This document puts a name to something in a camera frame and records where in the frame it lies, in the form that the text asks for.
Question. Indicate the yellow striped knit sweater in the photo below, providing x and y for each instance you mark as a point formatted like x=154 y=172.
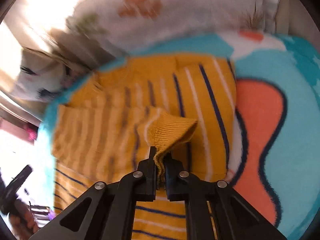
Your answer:
x=181 y=104

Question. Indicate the teal cartoon fleece blanket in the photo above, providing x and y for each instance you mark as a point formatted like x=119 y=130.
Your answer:
x=274 y=158

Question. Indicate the white leaf print pillow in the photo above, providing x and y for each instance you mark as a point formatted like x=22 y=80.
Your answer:
x=121 y=26

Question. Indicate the person's left hand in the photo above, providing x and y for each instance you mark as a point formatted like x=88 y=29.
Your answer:
x=23 y=223

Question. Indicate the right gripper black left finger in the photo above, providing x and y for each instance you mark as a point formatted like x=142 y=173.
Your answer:
x=106 y=211

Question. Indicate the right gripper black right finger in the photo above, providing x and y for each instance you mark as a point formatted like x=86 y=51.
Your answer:
x=214 y=210

